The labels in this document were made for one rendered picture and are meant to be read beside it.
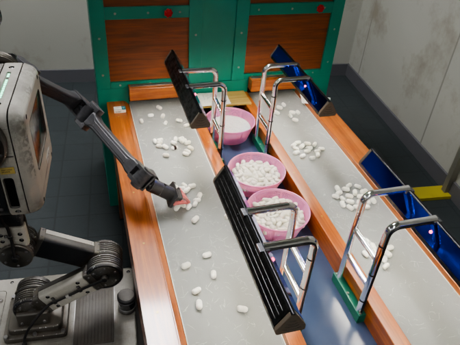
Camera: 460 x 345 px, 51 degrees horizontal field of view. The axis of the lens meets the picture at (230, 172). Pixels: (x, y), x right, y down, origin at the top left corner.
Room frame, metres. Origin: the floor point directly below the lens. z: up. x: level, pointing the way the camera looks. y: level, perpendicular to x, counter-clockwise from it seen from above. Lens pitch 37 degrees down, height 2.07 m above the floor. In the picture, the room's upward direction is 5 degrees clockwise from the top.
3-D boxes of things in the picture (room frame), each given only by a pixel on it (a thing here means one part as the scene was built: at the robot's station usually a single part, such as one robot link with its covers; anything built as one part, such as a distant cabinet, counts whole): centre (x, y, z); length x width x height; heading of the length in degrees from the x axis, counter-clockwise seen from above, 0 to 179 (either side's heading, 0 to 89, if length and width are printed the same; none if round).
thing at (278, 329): (1.02, -0.08, 1.08); 0.62 x 0.08 x 0.07; 19
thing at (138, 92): (2.34, 0.43, 0.83); 0.30 x 0.06 x 0.07; 109
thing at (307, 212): (1.51, -0.21, 0.72); 0.27 x 0.27 x 0.10
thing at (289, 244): (1.04, -0.16, 0.90); 0.20 x 0.19 x 0.45; 19
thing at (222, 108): (1.96, 0.15, 0.90); 0.20 x 0.19 x 0.45; 19
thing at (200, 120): (1.94, 0.23, 1.08); 0.62 x 0.08 x 0.07; 19
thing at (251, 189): (1.77, -0.12, 0.72); 0.27 x 0.27 x 0.10
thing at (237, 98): (2.40, 0.09, 0.77); 0.33 x 0.15 x 0.01; 109
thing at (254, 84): (2.56, -0.21, 0.83); 0.30 x 0.06 x 0.07; 109
